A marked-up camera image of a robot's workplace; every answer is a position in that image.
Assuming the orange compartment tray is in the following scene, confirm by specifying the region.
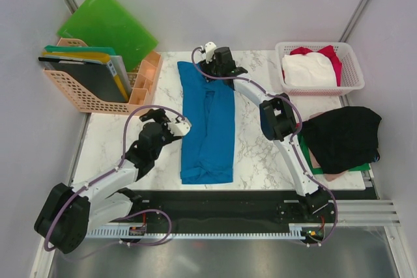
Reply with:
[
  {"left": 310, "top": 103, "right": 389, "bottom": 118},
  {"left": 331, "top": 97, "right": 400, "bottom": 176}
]
[{"left": 128, "top": 51, "right": 163, "bottom": 113}]

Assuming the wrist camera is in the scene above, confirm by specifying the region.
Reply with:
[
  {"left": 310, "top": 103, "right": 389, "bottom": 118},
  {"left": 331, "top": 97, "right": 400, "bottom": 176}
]
[
  {"left": 203, "top": 42, "right": 217, "bottom": 63},
  {"left": 167, "top": 120, "right": 192, "bottom": 137}
]

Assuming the orange file rack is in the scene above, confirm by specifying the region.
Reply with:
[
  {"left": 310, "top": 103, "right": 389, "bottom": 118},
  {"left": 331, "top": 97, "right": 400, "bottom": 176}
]
[{"left": 41, "top": 38, "right": 132, "bottom": 115}]

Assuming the black folder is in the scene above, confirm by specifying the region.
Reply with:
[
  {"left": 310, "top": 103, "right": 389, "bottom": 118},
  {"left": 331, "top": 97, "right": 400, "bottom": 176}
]
[{"left": 38, "top": 57, "right": 128, "bottom": 103}]

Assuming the blue t-shirt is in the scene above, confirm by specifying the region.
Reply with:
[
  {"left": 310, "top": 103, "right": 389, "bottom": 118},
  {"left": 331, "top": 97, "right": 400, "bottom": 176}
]
[{"left": 177, "top": 61, "right": 235, "bottom": 185}]

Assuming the red t-shirt in basket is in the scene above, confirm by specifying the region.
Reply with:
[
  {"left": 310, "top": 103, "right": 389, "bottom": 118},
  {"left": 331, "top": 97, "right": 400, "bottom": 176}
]
[{"left": 289, "top": 45, "right": 342, "bottom": 87}]

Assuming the black folded t-shirt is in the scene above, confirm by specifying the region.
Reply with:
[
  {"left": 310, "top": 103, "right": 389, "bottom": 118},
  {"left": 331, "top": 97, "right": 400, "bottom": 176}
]
[{"left": 300, "top": 106, "right": 382, "bottom": 174}]

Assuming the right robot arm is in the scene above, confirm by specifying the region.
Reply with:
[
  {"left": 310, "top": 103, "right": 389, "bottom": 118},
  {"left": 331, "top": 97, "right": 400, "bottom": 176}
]
[{"left": 192, "top": 42, "right": 328, "bottom": 222}]

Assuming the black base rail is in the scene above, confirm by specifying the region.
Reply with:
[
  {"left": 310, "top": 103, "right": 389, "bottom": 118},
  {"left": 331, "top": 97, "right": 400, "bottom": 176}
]
[{"left": 120, "top": 188, "right": 379, "bottom": 235}]

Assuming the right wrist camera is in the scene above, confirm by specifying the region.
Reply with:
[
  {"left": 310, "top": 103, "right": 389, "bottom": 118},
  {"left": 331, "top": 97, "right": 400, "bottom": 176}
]
[{"left": 203, "top": 42, "right": 217, "bottom": 63}]

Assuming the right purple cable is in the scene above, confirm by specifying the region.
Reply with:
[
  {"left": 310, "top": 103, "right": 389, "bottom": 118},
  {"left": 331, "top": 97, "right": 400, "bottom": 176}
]
[{"left": 190, "top": 46, "right": 339, "bottom": 247}]

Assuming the yellow folder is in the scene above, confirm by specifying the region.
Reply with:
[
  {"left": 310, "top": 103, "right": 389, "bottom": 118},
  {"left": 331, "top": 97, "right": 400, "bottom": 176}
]
[{"left": 42, "top": 51, "right": 111, "bottom": 64}]

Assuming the white plastic basket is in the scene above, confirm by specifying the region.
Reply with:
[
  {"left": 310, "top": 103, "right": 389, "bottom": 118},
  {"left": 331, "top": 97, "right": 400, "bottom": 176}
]
[{"left": 275, "top": 42, "right": 365, "bottom": 96}]

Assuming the pink folded t-shirt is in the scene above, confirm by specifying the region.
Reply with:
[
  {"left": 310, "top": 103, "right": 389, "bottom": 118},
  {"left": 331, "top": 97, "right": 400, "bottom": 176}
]
[{"left": 308, "top": 112, "right": 345, "bottom": 182}]

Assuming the white cable duct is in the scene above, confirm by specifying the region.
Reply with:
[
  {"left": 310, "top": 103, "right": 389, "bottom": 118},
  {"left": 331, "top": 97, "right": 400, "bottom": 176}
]
[{"left": 86, "top": 223, "right": 325, "bottom": 240}]

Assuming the green plastic board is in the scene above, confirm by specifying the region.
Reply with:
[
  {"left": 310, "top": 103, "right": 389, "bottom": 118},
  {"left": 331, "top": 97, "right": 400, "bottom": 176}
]
[{"left": 57, "top": 0, "right": 158, "bottom": 72}]

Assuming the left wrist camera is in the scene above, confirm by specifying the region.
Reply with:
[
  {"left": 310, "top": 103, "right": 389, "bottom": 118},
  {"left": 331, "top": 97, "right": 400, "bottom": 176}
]
[{"left": 167, "top": 120, "right": 192, "bottom": 137}]

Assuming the green folded t-shirt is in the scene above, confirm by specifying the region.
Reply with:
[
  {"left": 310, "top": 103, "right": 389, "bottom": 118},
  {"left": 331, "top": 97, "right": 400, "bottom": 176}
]
[{"left": 297, "top": 133, "right": 371, "bottom": 175}]

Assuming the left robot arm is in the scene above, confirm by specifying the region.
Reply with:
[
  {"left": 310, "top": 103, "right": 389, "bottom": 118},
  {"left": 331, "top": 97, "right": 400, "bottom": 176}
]
[{"left": 34, "top": 105, "right": 192, "bottom": 254}]

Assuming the teal folder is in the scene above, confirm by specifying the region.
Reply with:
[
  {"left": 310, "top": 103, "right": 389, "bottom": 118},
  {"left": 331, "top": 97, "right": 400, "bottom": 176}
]
[{"left": 44, "top": 45, "right": 117, "bottom": 55}]

